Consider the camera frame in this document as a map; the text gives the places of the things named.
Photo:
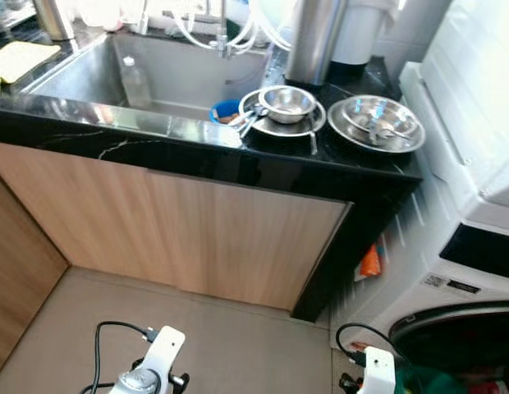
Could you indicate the round steel plate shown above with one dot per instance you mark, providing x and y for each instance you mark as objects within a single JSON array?
[{"x": 300, "y": 129}]

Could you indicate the small steel bowl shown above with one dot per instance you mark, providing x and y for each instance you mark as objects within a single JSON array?
[{"x": 287, "y": 103}]

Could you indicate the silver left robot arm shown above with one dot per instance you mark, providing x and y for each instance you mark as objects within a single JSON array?
[{"x": 138, "y": 382}]

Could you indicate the green cloth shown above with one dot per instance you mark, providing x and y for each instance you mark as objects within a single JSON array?
[{"x": 427, "y": 382}]

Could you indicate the white washing machine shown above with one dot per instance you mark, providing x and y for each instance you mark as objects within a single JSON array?
[{"x": 386, "y": 304}]

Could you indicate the orange plastic item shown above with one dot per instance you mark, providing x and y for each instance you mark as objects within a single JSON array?
[{"x": 370, "y": 263}]

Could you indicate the red garment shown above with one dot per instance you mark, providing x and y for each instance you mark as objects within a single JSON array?
[{"x": 484, "y": 387}]

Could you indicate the wooden cabinet door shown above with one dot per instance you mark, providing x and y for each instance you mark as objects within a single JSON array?
[
  {"x": 74, "y": 205},
  {"x": 254, "y": 246}
]

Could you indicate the wooden side panel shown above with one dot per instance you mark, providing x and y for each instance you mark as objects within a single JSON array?
[{"x": 16, "y": 279}]

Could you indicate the long steel spoon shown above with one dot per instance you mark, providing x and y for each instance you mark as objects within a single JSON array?
[{"x": 313, "y": 144}]

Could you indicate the large steel basin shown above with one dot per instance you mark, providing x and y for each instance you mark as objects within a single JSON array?
[{"x": 353, "y": 125}]

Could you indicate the steel cutlery piece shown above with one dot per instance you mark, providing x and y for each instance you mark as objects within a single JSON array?
[{"x": 246, "y": 121}]

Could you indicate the blue plastic bowl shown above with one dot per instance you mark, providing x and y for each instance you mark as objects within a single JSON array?
[{"x": 224, "y": 111}]

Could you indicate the clear plastic bottle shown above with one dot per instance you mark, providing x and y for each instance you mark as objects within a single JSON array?
[{"x": 135, "y": 86}]

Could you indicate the stainless steel sink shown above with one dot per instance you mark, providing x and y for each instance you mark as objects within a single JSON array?
[{"x": 189, "y": 74}]

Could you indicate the white ribbed appliance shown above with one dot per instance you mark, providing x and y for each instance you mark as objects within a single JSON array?
[{"x": 476, "y": 90}]

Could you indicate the steel knife block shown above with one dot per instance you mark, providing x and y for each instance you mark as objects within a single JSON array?
[{"x": 316, "y": 41}]

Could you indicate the white water filter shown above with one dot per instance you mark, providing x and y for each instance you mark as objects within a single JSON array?
[{"x": 361, "y": 33}]

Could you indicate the yellow cleaning cloth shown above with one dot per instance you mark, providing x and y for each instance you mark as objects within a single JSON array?
[{"x": 20, "y": 59}]

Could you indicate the steel thermos jug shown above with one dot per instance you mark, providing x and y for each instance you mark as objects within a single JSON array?
[{"x": 53, "y": 20}]

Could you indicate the metal dish rack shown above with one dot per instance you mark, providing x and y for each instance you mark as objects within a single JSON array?
[{"x": 8, "y": 16}]

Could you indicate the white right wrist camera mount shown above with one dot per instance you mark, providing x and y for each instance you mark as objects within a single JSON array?
[{"x": 378, "y": 369}]

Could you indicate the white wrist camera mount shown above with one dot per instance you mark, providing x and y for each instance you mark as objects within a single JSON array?
[
  {"x": 378, "y": 369},
  {"x": 160, "y": 353}
]

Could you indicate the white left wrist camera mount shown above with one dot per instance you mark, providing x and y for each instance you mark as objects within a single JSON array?
[{"x": 160, "y": 353}]

